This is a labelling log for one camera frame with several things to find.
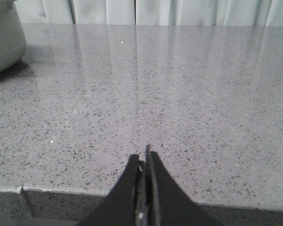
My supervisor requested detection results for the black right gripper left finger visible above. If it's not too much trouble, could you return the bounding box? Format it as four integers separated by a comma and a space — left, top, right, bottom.
79, 154, 139, 226

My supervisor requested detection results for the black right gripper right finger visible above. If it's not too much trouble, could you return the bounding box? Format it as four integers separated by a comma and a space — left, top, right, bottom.
145, 145, 218, 226

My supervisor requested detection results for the pale green electric cooking pot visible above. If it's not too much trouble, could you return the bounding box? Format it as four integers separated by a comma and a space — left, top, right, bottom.
0, 0, 26, 72

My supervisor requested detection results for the white curtain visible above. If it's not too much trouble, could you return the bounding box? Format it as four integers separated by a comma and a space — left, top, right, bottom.
15, 0, 283, 26

